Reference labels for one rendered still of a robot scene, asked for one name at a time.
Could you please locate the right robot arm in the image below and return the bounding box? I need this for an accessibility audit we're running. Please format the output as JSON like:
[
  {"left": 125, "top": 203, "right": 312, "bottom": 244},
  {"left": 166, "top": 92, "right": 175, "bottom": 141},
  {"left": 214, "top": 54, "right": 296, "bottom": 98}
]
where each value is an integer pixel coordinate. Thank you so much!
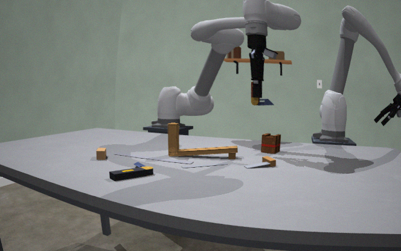
[{"left": 152, "top": 0, "right": 301, "bottom": 128}]

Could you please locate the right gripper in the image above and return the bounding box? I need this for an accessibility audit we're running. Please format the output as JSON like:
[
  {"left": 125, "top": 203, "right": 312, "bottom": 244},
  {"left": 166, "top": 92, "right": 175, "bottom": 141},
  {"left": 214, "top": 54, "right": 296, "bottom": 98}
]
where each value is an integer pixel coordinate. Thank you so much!
[{"left": 248, "top": 34, "right": 266, "bottom": 98}]

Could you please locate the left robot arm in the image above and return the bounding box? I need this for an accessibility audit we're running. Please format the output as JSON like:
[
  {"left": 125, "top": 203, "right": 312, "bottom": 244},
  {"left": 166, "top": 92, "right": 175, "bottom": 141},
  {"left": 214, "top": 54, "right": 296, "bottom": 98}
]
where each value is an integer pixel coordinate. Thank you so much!
[{"left": 313, "top": 6, "right": 401, "bottom": 142}]

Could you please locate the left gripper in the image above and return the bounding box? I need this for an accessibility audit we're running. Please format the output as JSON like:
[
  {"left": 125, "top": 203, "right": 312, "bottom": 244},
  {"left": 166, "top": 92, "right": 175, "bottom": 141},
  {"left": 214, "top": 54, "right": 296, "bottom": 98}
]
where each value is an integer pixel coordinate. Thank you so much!
[{"left": 374, "top": 94, "right": 401, "bottom": 126}]

